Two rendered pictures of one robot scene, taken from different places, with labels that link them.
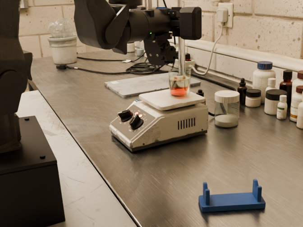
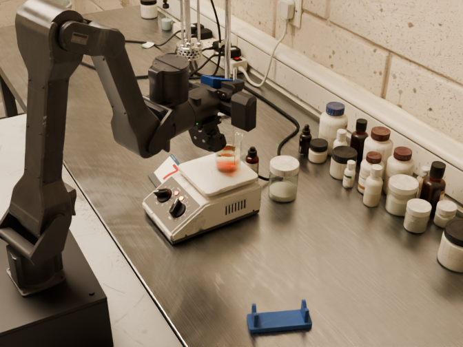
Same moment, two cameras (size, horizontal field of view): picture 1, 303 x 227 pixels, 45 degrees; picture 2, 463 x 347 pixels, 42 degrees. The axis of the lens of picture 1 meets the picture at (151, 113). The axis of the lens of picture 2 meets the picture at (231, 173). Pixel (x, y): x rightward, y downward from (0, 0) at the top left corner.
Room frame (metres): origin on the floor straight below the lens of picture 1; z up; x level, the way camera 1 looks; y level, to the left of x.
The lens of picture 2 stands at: (-0.17, 0.03, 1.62)
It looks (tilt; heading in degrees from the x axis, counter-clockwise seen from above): 33 degrees down; 354
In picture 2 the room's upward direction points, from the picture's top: 1 degrees clockwise
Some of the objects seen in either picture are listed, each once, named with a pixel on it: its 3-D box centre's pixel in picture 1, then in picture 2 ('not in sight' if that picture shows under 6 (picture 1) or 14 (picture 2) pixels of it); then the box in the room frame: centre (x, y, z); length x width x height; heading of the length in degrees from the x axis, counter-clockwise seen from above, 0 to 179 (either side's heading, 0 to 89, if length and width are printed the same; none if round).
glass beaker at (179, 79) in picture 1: (181, 80); (229, 153); (0.82, -0.07, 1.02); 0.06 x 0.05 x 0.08; 99
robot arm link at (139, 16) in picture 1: (125, 28); (167, 120); (0.70, 0.04, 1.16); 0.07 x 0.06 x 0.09; 134
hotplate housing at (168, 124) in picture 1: (162, 117); (206, 194); (0.80, -0.02, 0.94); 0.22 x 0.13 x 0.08; 116
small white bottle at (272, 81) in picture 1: (271, 93); (340, 146); (0.96, -0.33, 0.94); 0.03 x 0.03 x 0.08
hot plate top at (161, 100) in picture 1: (171, 97); (217, 172); (0.81, -0.05, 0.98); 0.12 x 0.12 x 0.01; 26
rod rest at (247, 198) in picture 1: (231, 194); (279, 314); (0.49, -0.12, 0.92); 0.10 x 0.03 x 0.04; 92
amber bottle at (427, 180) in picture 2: not in sight; (433, 187); (0.77, -0.47, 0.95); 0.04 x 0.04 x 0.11
